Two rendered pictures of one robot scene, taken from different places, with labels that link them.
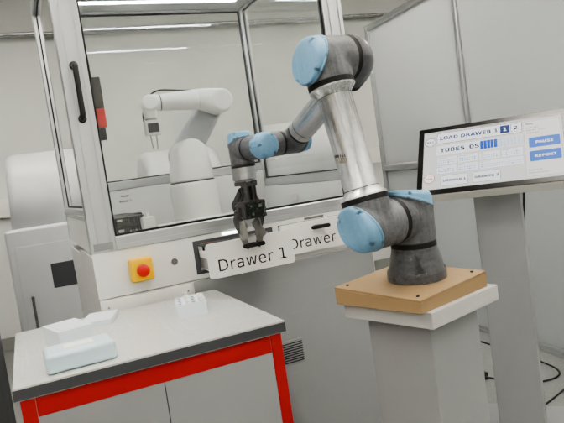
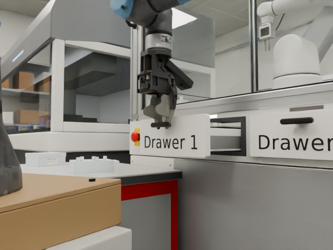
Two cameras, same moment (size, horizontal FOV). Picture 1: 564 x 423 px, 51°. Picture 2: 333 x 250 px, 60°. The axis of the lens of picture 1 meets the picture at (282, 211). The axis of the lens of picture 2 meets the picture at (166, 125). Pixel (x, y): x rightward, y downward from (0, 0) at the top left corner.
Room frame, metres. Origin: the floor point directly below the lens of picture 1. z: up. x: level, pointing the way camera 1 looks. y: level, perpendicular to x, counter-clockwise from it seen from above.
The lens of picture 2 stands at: (1.65, -0.68, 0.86)
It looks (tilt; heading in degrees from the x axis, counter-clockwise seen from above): 3 degrees up; 74
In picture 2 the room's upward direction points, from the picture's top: straight up
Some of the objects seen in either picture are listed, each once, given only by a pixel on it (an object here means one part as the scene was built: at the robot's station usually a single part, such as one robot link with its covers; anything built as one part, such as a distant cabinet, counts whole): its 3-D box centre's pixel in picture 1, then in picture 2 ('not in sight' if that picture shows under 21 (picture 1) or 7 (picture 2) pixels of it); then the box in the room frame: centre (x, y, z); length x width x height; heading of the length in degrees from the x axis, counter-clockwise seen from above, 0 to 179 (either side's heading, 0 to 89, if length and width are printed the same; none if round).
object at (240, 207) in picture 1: (248, 200); (156, 74); (1.84, 0.10, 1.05); 0.09 x 0.08 x 0.12; 23
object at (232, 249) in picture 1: (251, 253); (170, 136); (1.88, 0.12, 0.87); 0.29 x 0.02 x 0.11; 113
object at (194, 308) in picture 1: (190, 305); (91, 165); (1.67, 0.30, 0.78); 0.12 x 0.08 x 0.04; 12
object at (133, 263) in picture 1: (141, 268); (142, 137); (1.87, 0.47, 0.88); 0.07 x 0.05 x 0.07; 113
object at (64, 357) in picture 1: (79, 352); not in sight; (1.32, 0.50, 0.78); 0.15 x 0.10 x 0.04; 116
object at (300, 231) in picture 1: (317, 234); (305, 135); (2.14, -0.12, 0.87); 0.29 x 0.02 x 0.11; 113
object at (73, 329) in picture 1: (68, 334); (46, 158); (1.50, 0.59, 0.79); 0.13 x 0.09 x 0.05; 39
